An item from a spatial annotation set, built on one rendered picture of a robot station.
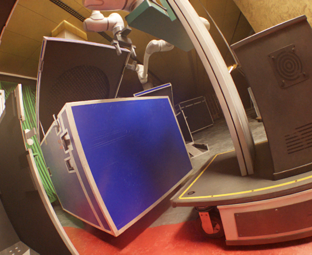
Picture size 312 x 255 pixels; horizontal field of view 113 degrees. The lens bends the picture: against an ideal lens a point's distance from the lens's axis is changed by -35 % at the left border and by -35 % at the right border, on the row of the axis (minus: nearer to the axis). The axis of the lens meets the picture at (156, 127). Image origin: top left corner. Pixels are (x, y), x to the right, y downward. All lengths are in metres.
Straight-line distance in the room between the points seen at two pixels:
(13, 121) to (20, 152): 0.13
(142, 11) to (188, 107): 7.10
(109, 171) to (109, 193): 0.13
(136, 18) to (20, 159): 0.77
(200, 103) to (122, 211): 7.44
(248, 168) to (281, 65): 0.45
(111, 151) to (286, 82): 0.91
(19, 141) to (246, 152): 0.87
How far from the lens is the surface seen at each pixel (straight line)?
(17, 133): 0.61
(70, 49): 1.63
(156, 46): 1.81
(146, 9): 0.79
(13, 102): 0.66
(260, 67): 0.59
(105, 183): 0.91
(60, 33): 3.36
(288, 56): 0.61
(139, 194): 1.05
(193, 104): 7.86
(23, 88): 4.44
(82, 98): 1.97
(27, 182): 0.64
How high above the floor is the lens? 0.64
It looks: 2 degrees up
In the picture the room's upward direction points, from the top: 20 degrees counter-clockwise
